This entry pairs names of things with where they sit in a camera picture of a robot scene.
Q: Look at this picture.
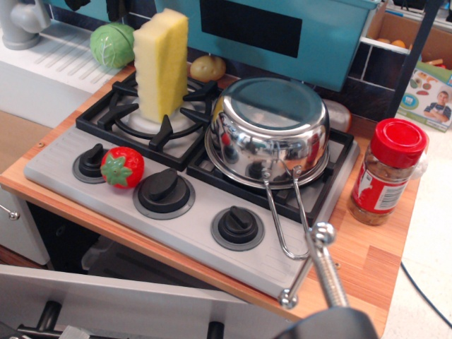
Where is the black stove knob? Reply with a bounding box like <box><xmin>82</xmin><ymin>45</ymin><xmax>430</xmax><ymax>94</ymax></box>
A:
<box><xmin>210</xmin><ymin>206</ymin><xmax>265</xmax><ymax>251</ymax></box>
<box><xmin>133</xmin><ymin>169</ymin><xmax>196</xmax><ymax>220</ymax></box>
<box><xmin>72</xmin><ymin>143</ymin><xmax>108</xmax><ymax>184</ymax></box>

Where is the right black stove knob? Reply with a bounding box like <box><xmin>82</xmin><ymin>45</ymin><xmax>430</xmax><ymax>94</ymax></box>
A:
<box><xmin>210</xmin><ymin>206</ymin><xmax>265</xmax><ymax>251</ymax></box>

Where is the teal toy microwave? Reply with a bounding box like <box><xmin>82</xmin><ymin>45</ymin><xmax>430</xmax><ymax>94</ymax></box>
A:
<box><xmin>155</xmin><ymin>1</ymin><xmax>379</xmax><ymax>91</ymax></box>

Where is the right black burner grate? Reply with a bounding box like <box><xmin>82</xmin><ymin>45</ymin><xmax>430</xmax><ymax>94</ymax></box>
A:
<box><xmin>186</xmin><ymin>129</ymin><xmax>359</xmax><ymax>224</ymax></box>

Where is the black burner grate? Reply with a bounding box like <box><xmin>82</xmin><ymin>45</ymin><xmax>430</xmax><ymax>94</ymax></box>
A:
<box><xmin>76</xmin><ymin>73</ymin><xmax>220</xmax><ymax>171</ymax></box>
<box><xmin>186</xmin><ymin>129</ymin><xmax>359</xmax><ymax>224</ymax></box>

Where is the red toy strawberry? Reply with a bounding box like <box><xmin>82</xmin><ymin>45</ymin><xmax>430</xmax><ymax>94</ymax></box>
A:
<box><xmin>100</xmin><ymin>147</ymin><xmax>145</xmax><ymax>189</ymax></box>

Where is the shiny steel pot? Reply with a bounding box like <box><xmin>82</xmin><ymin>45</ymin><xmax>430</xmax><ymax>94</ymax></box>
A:
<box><xmin>205</xmin><ymin>77</ymin><xmax>330</xmax><ymax>260</ymax></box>

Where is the left black stove knob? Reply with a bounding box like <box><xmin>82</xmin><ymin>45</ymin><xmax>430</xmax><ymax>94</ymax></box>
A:
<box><xmin>72</xmin><ymin>143</ymin><xmax>108</xmax><ymax>184</ymax></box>

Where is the grey toy stove top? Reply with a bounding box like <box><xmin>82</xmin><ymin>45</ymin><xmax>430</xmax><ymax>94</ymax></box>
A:
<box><xmin>23</xmin><ymin>125</ymin><xmax>362</xmax><ymax>299</ymax></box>

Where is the red-lidded spice jar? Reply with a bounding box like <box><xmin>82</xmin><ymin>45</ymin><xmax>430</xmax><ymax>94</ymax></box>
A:
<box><xmin>349</xmin><ymin>118</ymin><xmax>427</xmax><ymax>225</ymax></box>

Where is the white toy sink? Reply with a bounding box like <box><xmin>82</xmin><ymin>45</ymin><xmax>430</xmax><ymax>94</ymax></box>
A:
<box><xmin>1</xmin><ymin>21</ymin><xmax>118</xmax><ymax>128</ymax></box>

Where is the small silver cabinet knob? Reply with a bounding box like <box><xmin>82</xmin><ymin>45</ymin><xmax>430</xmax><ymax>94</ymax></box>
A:
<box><xmin>0</xmin><ymin>205</ymin><xmax>20</xmax><ymax>221</ymax></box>

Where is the middle black stove knob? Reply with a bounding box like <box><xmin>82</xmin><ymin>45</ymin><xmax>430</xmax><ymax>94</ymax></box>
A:
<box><xmin>133</xmin><ymin>169</ymin><xmax>196</xmax><ymax>220</ymax></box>

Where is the left black burner grate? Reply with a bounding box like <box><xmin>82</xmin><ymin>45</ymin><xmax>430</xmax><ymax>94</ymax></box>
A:
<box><xmin>76</xmin><ymin>73</ymin><xmax>220</xmax><ymax>171</ymax></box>

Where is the black cable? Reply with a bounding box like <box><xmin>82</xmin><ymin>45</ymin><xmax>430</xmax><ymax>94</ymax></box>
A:
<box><xmin>400</xmin><ymin>261</ymin><xmax>452</xmax><ymax>328</ymax></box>

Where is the green toy cabbage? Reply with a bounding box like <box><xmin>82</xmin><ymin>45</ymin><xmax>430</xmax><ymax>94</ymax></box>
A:
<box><xmin>90</xmin><ymin>23</ymin><xmax>135</xmax><ymax>69</ymax></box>

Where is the grey oven door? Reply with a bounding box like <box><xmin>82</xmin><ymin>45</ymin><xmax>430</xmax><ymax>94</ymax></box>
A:
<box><xmin>0</xmin><ymin>264</ymin><xmax>379</xmax><ymax>339</ymax></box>

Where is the toy potato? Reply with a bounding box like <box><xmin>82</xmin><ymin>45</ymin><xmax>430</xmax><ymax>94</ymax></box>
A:
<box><xmin>190</xmin><ymin>55</ymin><xmax>226</xmax><ymax>83</ymax></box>

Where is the grey toy faucet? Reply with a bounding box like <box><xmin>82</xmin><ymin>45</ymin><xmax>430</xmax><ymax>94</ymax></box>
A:
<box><xmin>1</xmin><ymin>0</ymin><xmax>51</xmax><ymax>50</ymax></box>

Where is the yellow sponge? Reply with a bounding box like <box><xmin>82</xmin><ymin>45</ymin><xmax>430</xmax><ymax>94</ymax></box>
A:
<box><xmin>133</xmin><ymin>8</ymin><xmax>189</xmax><ymax>123</ymax></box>

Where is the cardboard box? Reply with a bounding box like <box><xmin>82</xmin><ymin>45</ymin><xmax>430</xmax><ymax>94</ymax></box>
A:
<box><xmin>366</xmin><ymin>1</ymin><xmax>451</xmax><ymax>69</ymax></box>

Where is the silver oven door handle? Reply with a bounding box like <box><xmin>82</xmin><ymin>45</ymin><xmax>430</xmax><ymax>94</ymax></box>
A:
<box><xmin>278</xmin><ymin>222</ymin><xmax>350</xmax><ymax>309</ymax></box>

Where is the toy food box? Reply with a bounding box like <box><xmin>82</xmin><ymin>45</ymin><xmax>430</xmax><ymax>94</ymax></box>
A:
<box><xmin>398</xmin><ymin>61</ymin><xmax>451</xmax><ymax>132</ymax></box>

